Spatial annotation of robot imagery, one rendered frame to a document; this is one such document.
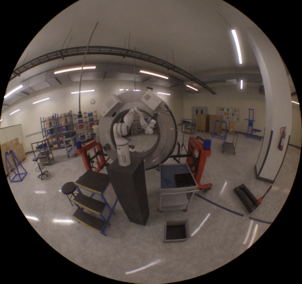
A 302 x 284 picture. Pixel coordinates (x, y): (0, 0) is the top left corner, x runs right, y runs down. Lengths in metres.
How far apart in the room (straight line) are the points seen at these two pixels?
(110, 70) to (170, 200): 4.78
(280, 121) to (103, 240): 3.90
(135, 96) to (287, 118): 3.44
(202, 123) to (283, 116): 6.12
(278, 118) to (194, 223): 2.75
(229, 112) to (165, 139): 8.51
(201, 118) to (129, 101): 6.55
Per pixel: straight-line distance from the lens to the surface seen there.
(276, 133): 2.84
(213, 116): 7.11
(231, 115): 9.44
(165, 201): 1.43
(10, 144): 7.04
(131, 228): 1.58
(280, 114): 2.89
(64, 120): 6.17
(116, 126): 0.64
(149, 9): 2.96
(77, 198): 1.67
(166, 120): 1.36
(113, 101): 1.35
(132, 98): 1.42
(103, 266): 1.65
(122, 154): 0.68
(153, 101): 1.23
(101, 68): 4.53
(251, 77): 5.79
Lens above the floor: 1.49
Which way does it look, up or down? 13 degrees down
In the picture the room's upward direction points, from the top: 2 degrees counter-clockwise
